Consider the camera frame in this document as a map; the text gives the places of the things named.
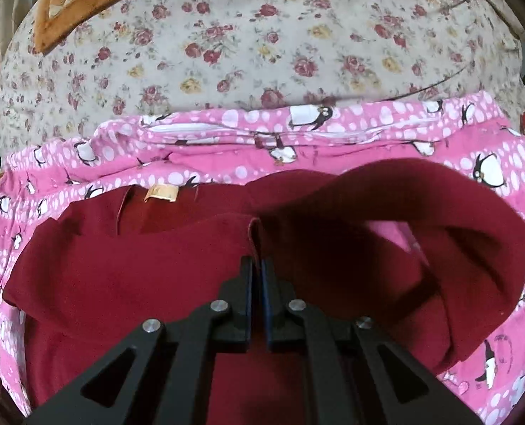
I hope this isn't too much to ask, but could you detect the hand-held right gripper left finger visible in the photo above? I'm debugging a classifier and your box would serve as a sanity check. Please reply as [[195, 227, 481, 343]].
[[23, 256, 257, 425]]

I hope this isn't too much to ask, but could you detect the pink penguin print blanket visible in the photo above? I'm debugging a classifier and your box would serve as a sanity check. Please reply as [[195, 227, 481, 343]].
[[0, 91, 525, 421]]

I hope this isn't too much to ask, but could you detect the dark red garment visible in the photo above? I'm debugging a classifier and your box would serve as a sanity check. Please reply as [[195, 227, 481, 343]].
[[2, 158, 525, 425]]

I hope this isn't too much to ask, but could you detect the orange quilted cushion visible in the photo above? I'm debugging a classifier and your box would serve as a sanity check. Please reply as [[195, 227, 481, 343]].
[[32, 0, 196, 54]]

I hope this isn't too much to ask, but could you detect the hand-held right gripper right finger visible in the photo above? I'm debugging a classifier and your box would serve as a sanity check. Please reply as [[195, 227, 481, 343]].
[[259, 259, 485, 425]]

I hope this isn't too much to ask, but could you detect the floral bed sheet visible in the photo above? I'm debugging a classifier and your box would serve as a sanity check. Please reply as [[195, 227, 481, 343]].
[[0, 0, 524, 151]]

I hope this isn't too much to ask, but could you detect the beige cloth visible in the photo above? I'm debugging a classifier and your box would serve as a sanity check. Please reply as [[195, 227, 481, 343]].
[[468, 0, 525, 47]]

